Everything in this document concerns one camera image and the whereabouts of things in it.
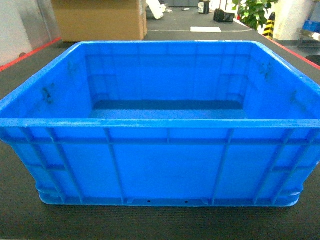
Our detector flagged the large blue plastic crate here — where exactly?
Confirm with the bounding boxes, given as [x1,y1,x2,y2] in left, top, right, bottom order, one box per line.
[0,41,320,207]

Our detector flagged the large cardboard box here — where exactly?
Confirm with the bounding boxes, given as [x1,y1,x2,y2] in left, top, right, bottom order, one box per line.
[51,0,148,42]

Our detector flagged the white paper sheet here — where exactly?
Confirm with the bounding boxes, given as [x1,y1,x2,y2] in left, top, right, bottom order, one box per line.
[190,26,222,33]

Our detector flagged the black device on table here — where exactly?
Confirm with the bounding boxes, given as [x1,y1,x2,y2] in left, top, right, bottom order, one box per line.
[213,8,235,23]

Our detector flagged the green potted plant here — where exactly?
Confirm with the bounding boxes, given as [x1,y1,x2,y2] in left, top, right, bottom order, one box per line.
[232,0,279,31]

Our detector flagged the yellow black striped post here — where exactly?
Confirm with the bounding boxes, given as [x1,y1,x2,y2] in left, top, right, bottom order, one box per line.
[262,12,276,40]

